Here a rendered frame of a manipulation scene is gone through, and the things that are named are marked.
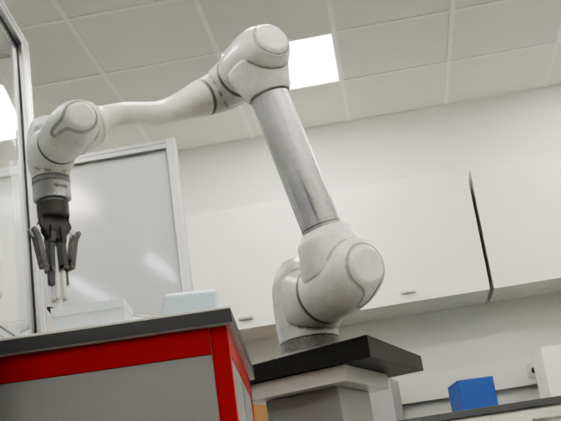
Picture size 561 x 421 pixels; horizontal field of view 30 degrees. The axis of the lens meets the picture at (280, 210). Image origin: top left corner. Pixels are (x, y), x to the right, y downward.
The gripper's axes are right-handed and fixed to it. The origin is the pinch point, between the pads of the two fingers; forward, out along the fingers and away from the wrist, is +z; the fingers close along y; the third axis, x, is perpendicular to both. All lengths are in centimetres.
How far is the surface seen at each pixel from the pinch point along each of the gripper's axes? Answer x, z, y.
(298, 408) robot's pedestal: -17, 32, 53
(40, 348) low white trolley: -51, 27, -36
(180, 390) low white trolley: -66, 37, -19
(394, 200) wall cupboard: 154, -113, 313
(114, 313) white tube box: -56, 22, -23
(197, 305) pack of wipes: -67, 23, -14
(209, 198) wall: 259, -146, 268
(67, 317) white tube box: -50, 21, -29
